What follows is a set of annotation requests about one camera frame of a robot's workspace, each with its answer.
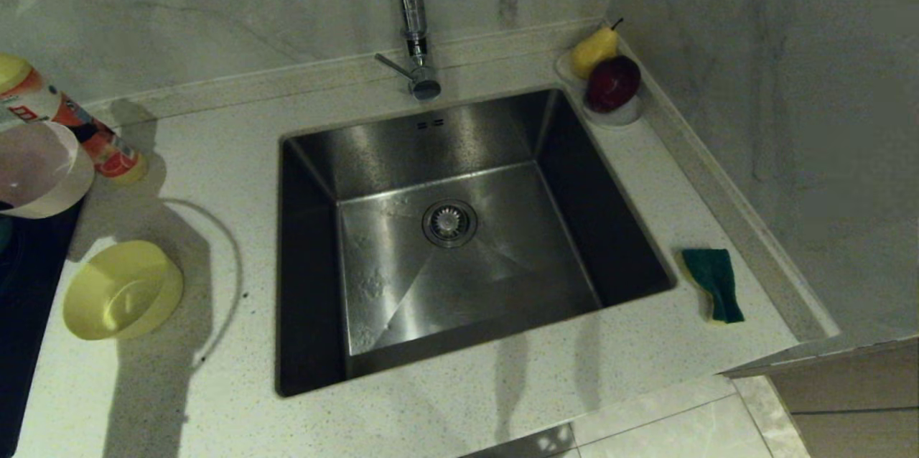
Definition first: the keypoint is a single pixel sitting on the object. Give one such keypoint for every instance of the black induction cooktop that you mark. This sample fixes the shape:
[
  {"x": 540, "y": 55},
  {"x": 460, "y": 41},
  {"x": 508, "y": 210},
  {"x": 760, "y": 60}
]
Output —
[{"x": 29, "y": 314}]

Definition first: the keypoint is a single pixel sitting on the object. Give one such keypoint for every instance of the dark red apple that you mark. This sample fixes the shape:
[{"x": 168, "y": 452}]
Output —
[{"x": 614, "y": 83}]

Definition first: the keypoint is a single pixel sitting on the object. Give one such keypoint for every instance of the yellow green sponge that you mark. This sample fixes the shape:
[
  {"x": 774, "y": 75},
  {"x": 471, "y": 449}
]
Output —
[{"x": 714, "y": 275}]

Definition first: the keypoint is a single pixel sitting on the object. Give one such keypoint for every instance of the stainless steel sink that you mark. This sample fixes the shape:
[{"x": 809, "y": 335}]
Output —
[{"x": 402, "y": 278}]

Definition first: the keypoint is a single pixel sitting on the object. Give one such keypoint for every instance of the yellow pear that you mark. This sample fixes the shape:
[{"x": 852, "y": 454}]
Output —
[{"x": 594, "y": 52}]

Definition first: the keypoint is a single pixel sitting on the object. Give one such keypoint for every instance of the chrome faucet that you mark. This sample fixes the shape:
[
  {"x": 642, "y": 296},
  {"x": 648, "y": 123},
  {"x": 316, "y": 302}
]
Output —
[{"x": 413, "y": 6}]

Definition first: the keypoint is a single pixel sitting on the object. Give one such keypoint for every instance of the round metal drain strainer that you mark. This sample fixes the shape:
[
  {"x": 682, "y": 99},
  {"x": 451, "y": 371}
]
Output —
[{"x": 450, "y": 223}]

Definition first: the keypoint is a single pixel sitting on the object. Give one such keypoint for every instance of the small white dish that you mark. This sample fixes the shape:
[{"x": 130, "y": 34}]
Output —
[{"x": 621, "y": 118}]

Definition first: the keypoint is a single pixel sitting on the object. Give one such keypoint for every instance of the orange dish soap bottle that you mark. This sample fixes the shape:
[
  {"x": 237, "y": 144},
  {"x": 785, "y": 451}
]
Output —
[{"x": 108, "y": 153}]

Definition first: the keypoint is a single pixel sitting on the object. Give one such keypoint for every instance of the pink plastic bowl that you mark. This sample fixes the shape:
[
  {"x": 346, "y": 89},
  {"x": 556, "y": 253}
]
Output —
[{"x": 36, "y": 171}]

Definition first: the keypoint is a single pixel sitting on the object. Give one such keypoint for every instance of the yellow plastic bowl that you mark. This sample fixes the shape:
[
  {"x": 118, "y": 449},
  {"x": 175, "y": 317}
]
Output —
[{"x": 122, "y": 296}]

